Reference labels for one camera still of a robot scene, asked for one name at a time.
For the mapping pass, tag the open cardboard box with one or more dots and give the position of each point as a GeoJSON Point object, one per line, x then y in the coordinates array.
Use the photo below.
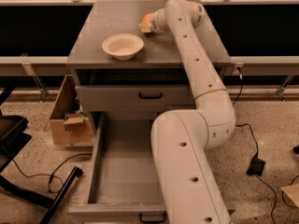
{"type": "Point", "coordinates": [68, 124]}

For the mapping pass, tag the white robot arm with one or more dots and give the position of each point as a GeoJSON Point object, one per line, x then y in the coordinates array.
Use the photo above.
{"type": "Point", "coordinates": [193, 109]}

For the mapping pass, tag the open grey middle drawer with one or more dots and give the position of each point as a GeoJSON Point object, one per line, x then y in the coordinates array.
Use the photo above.
{"type": "Point", "coordinates": [155, 172]}

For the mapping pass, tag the orange fruit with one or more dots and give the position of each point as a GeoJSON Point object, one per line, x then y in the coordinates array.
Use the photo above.
{"type": "Point", "coordinates": [147, 17]}

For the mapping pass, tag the grey drawer cabinet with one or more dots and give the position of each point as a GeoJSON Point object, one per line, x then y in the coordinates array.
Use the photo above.
{"type": "Point", "coordinates": [158, 63]}

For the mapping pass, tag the black metal stand frame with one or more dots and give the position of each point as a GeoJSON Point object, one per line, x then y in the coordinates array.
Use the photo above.
{"type": "Point", "coordinates": [41, 166]}

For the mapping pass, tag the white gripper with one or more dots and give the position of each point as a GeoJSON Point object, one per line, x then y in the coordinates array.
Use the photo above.
{"type": "Point", "coordinates": [154, 22]}

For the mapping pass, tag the cardboard piece right floor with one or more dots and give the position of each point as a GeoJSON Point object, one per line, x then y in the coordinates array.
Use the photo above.
{"type": "Point", "coordinates": [292, 191]}

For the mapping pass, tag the black power adapter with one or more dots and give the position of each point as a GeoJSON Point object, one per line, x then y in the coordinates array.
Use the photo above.
{"type": "Point", "coordinates": [256, 166]}

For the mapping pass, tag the closed grey upper drawer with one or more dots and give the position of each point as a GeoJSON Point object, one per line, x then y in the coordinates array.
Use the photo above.
{"type": "Point", "coordinates": [137, 97]}

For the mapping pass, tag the beige paper bowl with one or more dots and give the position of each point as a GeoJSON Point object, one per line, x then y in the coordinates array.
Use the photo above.
{"type": "Point", "coordinates": [123, 47]}

